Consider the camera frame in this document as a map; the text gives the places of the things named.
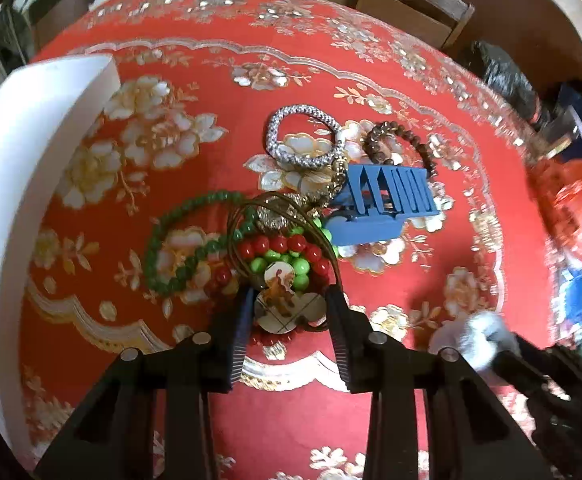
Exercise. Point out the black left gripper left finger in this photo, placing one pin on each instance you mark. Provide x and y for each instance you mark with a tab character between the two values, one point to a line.
110	434

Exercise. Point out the white shallow box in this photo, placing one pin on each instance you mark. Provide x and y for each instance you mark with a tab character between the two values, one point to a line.
46	108

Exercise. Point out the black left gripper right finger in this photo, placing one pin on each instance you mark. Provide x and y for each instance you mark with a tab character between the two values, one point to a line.
470	433

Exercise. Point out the black plastic bag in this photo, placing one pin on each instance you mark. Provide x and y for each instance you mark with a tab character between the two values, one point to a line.
496	68

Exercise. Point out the white fluffy scrunchie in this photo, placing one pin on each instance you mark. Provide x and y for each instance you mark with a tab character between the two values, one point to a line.
478	338

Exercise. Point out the red plastic bag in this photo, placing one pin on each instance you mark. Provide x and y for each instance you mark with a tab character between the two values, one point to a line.
557	189

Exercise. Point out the red floral tablecloth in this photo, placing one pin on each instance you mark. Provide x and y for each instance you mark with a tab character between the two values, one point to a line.
132	248

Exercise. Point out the wooden chair right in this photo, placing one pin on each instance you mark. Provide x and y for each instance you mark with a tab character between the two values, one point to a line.
438	23

